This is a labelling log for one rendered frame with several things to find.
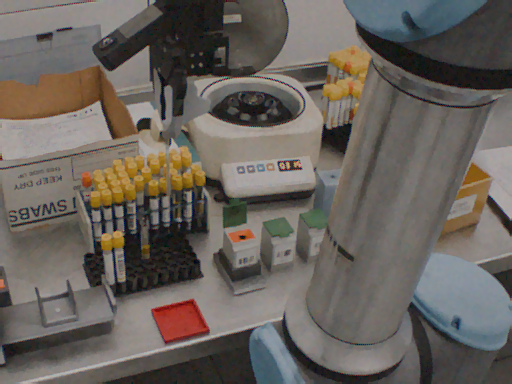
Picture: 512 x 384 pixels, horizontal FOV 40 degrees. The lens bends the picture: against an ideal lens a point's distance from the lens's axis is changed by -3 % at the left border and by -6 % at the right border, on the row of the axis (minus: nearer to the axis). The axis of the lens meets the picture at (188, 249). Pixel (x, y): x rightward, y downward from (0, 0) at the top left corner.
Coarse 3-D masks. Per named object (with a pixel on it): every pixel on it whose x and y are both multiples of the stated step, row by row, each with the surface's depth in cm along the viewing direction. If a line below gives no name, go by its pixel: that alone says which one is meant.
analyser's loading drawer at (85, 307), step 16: (96, 288) 105; (32, 304) 102; (48, 304) 102; (64, 304) 102; (80, 304) 103; (96, 304) 103; (112, 304) 100; (0, 320) 100; (16, 320) 100; (32, 320) 100; (48, 320) 100; (64, 320) 99; (80, 320) 100; (96, 320) 100; (0, 336) 98; (16, 336) 98; (32, 336) 98
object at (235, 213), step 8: (232, 200) 108; (224, 208) 108; (232, 208) 108; (240, 208) 109; (224, 216) 109; (232, 216) 109; (240, 216) 110; (224, 224) 109; (232, 224) 110; (240, 224) 110
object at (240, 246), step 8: (224, 232) 110; (232, 232) 109; (240, 232) 109; (248, 232) 109; (224, 240) 110; (232, 240) 108; (240, 240) 108; (248, 240) 108; (256, 240) 108; (224, 248) 111; (232, 248) 108; (240, 248) 107; (248, 248) 108; (256, 248) 108; (232, 256) 108; (240, 256) 108; (248, 256) 109; (256, 256) 109; (232, 264) 109; (240, 264) 109
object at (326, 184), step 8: (320, 176) 117; (328, 176) 117; (336, 176) 117; (320, 184) 117; (328, 184) 115; (336, 184) 115; (320, 192) 118; (328, 192) 116; (320, 200) 118; (328, 200) 117; (312, 208) 123; (320, 208) 119; (328, 208) 118; (328, 216) 119
